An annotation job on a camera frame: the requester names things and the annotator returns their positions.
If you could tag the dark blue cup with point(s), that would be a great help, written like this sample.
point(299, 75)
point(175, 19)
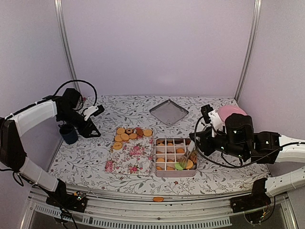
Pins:
point(68, 133)

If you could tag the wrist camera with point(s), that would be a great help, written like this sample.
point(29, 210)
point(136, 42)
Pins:
point(94, 110)
point(212, 118)

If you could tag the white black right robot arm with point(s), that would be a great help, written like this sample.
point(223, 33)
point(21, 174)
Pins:
point(240, 140)

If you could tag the dotted tan sandwich cookie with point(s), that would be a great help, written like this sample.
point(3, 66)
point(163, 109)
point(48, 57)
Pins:
point(189, 164)

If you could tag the green round cookie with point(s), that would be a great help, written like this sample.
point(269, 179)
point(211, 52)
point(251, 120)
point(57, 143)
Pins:
point(178, 166)

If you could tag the pink divided cookie tin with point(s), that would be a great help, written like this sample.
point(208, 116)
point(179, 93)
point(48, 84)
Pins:
point(168, 151)

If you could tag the floral cookie tray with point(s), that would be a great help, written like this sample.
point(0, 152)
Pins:
point(131, 154)

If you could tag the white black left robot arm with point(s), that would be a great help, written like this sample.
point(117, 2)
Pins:
point(39, 143)

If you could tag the pink plastic plate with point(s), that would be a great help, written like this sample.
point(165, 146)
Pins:
point(227, 110)

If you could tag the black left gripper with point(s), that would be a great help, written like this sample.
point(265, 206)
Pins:
point(86, 133)

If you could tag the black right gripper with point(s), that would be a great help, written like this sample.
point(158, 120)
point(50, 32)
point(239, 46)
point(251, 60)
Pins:
point(205, 145)

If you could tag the silver metal tin lid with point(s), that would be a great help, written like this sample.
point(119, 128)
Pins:
point(168, 112)

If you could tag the aluminium left corner post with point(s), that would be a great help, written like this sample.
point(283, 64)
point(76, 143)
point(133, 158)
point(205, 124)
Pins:
point(64, 38)

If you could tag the fallen orange cookie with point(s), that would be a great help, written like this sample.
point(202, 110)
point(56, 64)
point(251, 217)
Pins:
point(158, 199)

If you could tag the aluminium corner post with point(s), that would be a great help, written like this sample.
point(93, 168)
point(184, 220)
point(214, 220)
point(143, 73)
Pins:
point(64, 38)
point(249, 49)

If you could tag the aluminium right corner post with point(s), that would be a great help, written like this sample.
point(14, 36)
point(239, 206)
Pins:
point(249, 49)

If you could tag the chocolate sprinkled donut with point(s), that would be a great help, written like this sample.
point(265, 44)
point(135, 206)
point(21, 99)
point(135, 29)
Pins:
point(129, 131)

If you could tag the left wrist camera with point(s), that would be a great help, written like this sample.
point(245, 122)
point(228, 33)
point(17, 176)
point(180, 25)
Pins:
point(94, 110)

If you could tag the aluminium front rail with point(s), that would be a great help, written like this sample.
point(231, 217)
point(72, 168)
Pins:
point(118, 210)

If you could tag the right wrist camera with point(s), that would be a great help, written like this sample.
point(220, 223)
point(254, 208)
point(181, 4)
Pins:
point(212, 118)

